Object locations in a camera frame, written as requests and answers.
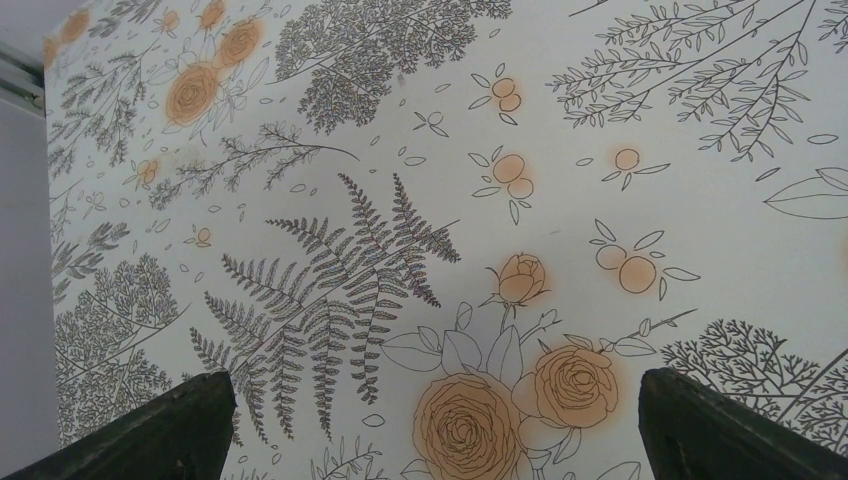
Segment left aluminium frame post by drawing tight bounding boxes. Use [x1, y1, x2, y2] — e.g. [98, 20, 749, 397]
[1, 44, 57, 470]

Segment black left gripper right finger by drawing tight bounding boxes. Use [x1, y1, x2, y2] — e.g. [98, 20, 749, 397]
[638, 368, 847, 479]

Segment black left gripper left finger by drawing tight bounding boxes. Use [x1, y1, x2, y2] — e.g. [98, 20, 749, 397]
[7, 371, 236, 479]

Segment floral table mat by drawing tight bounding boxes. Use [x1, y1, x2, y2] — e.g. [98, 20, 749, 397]
[45, 0, 847, 479]

